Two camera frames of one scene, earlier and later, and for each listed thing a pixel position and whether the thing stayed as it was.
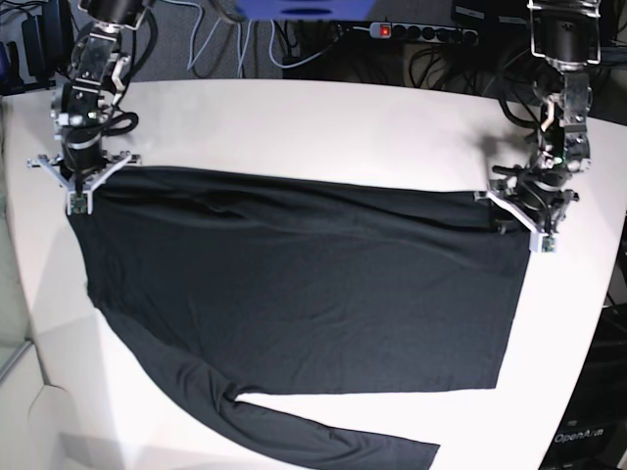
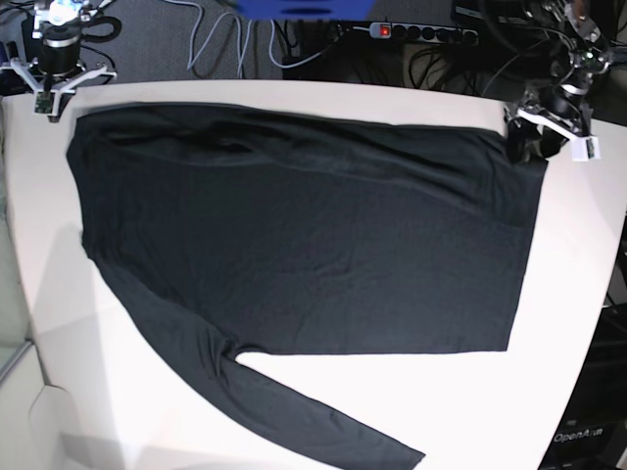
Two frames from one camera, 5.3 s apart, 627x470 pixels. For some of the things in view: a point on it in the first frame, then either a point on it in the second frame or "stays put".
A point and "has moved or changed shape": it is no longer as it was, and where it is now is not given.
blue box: [306, 10] stays put
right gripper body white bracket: [544, 235] → [584, 146]
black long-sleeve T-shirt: [224, 282] has moved or changed shape
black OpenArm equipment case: [594, 433] stays put
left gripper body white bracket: [84, 182] → [48, 97]
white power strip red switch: [421, 32] stays put
